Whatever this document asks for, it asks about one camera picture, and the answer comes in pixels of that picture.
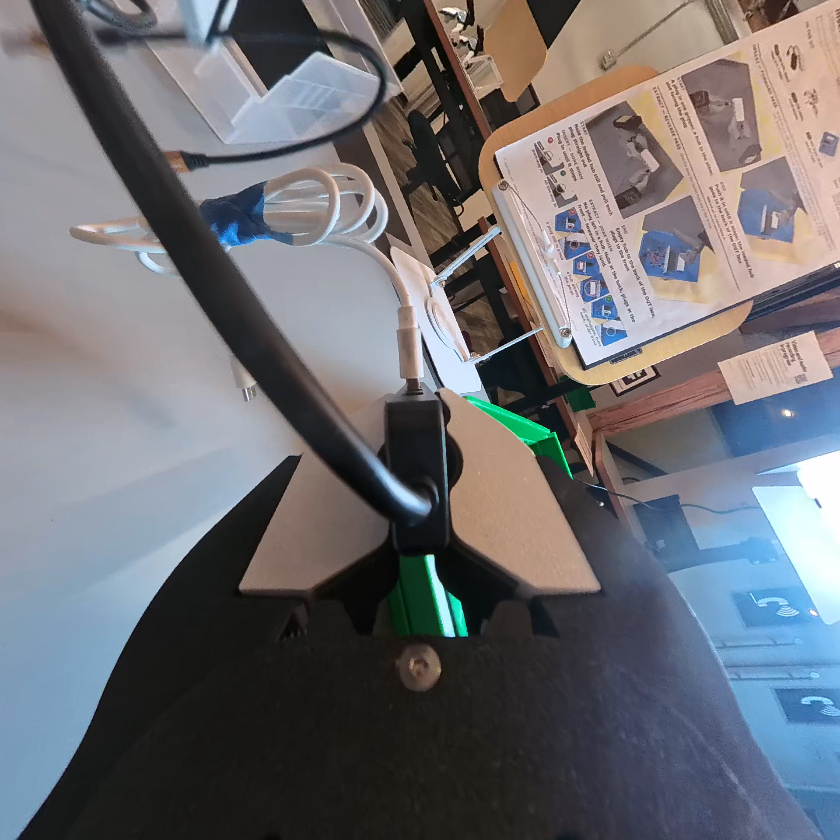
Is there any black office chair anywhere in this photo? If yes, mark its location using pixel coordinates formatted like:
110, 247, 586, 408
399, 110, 463, 207

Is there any small paper notice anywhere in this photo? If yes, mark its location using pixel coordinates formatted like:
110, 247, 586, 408
718, 331, 836, 406

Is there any thick black hub cable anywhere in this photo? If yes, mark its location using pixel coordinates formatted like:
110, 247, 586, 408
29, 0, 439, 526

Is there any dark braided cable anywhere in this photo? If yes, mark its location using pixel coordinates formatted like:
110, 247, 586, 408
79, 0, 160, 32

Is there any wooden shelf frame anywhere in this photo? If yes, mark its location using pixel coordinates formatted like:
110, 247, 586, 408
584, 328, 840, 473

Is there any thin black cable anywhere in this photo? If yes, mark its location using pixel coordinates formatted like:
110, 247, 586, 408
164, 29, 389, 173

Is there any clear plastic box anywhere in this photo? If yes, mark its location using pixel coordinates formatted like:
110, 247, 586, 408
147, 26, 401, 145

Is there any printed instruction poster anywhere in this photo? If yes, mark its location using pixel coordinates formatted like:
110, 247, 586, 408
495, 0, 840, 368

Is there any white usb cable blue tape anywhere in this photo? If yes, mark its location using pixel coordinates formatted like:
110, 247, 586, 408
69, 164, 426, 403

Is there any white metal stand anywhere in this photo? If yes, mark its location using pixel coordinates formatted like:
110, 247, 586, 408
390, 180, 573, 395

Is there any dark sign white icon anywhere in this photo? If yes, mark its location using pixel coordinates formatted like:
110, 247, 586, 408
730, 586, 821, 630
774, 686, 840, 724

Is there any wooden chair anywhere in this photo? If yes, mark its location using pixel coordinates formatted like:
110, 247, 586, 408
484, 0, 549, 102

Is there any green plastic bin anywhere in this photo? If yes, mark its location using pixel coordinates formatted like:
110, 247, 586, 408
387, 395, 573, 637

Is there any bright white panel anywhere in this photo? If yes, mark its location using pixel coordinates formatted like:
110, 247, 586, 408
751, 453, 840, 624

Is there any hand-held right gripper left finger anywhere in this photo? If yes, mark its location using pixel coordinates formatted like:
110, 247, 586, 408
238, 399, 400, 599

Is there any white box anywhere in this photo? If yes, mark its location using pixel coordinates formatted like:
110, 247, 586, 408
178, 0, 238, 46

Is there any black box device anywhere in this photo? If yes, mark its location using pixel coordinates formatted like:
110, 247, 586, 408
633, 495, 702, 573

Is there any black metal rail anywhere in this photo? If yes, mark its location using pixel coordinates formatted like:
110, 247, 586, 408
748, 261, 840, 312

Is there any black usb hub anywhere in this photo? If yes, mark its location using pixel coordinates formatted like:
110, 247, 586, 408
385, 392, 451, 552

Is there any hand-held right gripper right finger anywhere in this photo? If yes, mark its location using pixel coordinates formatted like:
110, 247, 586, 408
437, 387, 601, 599

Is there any light wooden board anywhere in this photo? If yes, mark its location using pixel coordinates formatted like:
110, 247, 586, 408
478, 64, 756, 387

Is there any black white marker tag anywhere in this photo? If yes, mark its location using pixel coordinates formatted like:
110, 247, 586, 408
609, 366, 661, 397

